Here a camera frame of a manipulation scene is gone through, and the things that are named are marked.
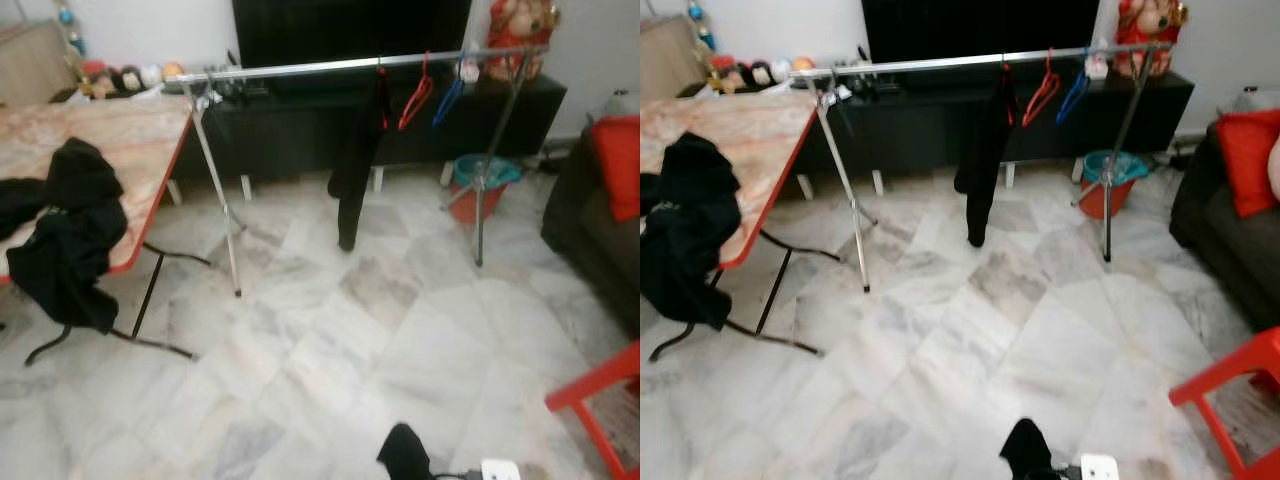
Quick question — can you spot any black TV cabinet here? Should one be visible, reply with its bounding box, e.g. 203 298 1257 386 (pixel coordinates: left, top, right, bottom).
680 68 1196 191
50 72 568 201

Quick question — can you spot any black shirt with red trim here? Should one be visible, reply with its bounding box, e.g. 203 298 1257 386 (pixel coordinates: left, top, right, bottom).
327 68 394 253
953 65 1021 248

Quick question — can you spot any red laughing Buddha statue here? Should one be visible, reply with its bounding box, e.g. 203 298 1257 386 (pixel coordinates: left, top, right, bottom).
487 0 561 83
1115 0 1189 78

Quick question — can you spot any black television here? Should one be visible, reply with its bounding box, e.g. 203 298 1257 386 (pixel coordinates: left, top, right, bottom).
860 0 1101 63
232 0 473 69

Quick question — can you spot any blue plastic hanger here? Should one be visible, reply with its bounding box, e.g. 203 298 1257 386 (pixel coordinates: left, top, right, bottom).
1055 48 1093 126
432 50 471 128

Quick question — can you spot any plain black shirt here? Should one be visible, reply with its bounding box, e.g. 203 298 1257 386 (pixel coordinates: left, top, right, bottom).
640 130 743 333
0 137 129 336

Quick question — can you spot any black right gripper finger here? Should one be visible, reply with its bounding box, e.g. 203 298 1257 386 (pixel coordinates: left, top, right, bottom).
1000 418 1053 480
377 422 433 480

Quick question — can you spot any red plastic hanger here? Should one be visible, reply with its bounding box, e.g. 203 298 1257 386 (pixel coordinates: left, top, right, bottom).
397 52 436 133
1022 48 1061 129

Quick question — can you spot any beige wooden cabinet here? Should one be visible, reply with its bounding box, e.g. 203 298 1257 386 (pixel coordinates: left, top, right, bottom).
0 20 79 106
640 15 706 101

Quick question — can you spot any dark brown sofa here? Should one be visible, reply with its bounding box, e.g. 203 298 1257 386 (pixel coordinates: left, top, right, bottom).
540 95 641 336
1168 105 1280 331

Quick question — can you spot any red plastic stool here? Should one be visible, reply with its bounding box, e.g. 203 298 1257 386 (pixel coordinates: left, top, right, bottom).
1168 325 1280 480
545 340 641 480

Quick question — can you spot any orange bin with teal liner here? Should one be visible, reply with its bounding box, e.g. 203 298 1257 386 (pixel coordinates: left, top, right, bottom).
445 153 523 225
1075 148 1151 221

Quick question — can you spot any red cushion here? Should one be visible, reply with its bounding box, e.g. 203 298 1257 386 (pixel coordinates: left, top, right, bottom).
590 115 641 223
1215 108 1280 219

